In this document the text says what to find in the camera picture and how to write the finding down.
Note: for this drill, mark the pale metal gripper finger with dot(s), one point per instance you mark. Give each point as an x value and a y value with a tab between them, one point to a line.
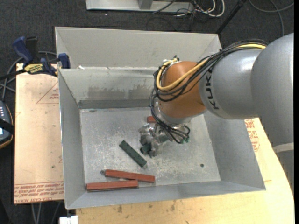
153	153
143	141

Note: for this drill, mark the dark green block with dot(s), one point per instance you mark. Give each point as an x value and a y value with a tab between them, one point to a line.
132	153
146	149

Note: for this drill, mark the red-brown flat block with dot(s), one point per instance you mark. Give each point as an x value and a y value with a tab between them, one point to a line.
112	185
151	119
130	176

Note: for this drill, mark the grey metal bin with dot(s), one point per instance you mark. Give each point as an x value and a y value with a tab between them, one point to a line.
105	136

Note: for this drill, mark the brown cardboard board, red print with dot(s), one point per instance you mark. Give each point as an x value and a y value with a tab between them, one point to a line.
38	134

